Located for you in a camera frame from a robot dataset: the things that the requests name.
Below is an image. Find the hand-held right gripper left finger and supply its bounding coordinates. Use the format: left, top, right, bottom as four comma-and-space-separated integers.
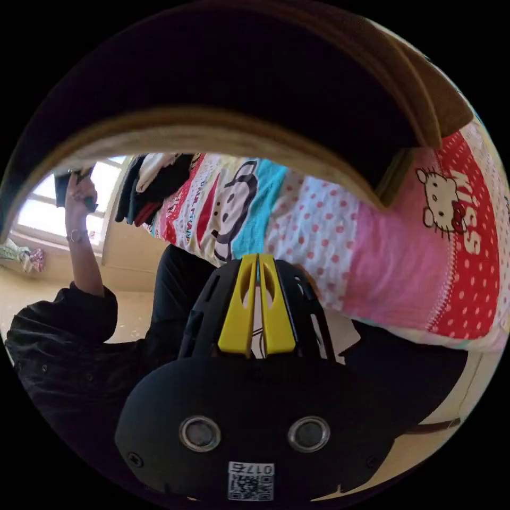
218, 254, 259, 357

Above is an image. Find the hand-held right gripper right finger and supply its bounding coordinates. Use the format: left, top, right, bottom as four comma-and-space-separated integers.
258, 254, 297, 357

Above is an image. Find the person's left forearm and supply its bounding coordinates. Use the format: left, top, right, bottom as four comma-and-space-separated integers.
66, 230, 106, 297

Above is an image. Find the person's left hand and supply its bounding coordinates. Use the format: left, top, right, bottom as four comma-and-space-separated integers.
64, 172, 99, 240

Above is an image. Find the window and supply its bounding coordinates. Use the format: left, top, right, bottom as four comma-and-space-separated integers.
15, 155, 129, 250

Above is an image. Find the patterned cloth bundle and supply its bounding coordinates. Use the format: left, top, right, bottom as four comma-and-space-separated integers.
0, 243, 45, 275

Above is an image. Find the pile of clothes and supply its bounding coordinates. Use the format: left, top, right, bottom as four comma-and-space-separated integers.
114, 152, 206, 228

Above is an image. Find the bed with printed patchwork sheet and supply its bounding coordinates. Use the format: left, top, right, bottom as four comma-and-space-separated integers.
148, 119, 510, 356

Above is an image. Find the person's body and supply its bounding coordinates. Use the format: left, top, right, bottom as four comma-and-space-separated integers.
3, 243, 469, 507

